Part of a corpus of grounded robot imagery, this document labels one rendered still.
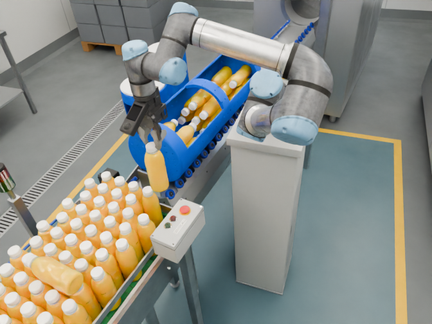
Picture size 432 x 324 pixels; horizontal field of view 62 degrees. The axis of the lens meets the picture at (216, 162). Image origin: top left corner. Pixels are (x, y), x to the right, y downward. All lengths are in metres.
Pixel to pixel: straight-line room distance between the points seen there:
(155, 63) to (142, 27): 4.06
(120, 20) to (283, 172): 3.97
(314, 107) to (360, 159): 2.42
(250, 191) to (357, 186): 1.49
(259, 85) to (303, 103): 0.44
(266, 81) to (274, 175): 0.47
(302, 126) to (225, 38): 0.31
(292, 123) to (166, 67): 0.36
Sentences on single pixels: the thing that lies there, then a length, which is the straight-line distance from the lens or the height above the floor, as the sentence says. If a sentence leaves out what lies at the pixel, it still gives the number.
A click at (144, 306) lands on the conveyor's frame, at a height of 0.79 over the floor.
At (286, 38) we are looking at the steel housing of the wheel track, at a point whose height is 0.93.
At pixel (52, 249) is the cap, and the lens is 1.37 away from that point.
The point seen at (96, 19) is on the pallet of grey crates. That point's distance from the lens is 5.41.
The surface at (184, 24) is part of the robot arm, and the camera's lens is 1.03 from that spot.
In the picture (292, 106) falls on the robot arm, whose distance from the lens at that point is 0.93.
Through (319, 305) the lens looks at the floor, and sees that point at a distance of 2.39.
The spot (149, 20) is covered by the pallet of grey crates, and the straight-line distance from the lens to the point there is 4.97.
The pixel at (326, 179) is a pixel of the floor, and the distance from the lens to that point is 3.08.
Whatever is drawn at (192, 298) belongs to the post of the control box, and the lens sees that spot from 1.69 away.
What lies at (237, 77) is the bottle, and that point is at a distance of 2.03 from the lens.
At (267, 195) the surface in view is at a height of 0.84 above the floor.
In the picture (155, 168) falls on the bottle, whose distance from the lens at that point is 1.27.
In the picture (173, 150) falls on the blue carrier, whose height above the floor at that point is 1.17.
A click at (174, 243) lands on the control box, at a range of 1.24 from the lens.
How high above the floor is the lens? 2.08
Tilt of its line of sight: 41 degrees down
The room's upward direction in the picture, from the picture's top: 4 degrees counter-clockwise
